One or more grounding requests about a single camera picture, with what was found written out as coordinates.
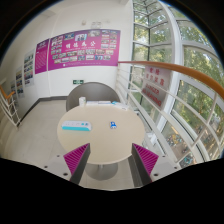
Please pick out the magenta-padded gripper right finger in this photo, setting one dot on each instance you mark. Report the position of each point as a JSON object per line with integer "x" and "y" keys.
{"x": 146, "y": 159}

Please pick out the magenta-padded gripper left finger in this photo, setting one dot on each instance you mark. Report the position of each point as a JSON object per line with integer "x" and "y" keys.
{"x": 76, "y": 159}

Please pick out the blue and white charger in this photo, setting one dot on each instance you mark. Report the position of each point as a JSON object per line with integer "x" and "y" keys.
{"x": 113, "y": 125}

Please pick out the white and teal power strip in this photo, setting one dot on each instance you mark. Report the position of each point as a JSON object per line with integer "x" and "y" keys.
{"x": 76, "y": 126}

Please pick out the flat white blue box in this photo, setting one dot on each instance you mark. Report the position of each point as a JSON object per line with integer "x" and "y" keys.
{"x": 120, "y": 105}

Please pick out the grey round-backed chair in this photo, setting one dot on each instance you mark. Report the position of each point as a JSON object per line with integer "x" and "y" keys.
{"x": 91, "y": 90}

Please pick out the red-lettered danger sign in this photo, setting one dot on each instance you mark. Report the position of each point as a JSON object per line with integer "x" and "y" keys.
{"x": 156, "y": 85}

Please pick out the green exit sign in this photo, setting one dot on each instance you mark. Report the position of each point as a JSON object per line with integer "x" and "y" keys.
{"x": 78, "y": 81}

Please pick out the white stair railing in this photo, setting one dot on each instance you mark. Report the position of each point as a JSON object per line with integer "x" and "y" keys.
{"x": 10, "y": 106}

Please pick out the white photo display board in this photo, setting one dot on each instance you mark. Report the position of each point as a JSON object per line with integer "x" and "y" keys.
{"x": 19, "y": 81}
{"x": 28, "y": 69}

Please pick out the white railing with orange handrail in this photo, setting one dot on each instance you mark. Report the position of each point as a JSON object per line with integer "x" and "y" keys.
{"x": 180, "y": 68}

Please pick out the narrow magenta text poster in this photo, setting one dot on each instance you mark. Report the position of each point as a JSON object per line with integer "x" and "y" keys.
{"x": 41, "y": 56}

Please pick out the large magenta photo poster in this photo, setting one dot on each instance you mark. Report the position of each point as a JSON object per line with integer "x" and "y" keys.
{"x": 85, "y": 50}

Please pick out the grey metal table pedestal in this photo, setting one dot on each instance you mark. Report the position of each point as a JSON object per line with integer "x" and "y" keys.
{"x": 101, "y": 171}

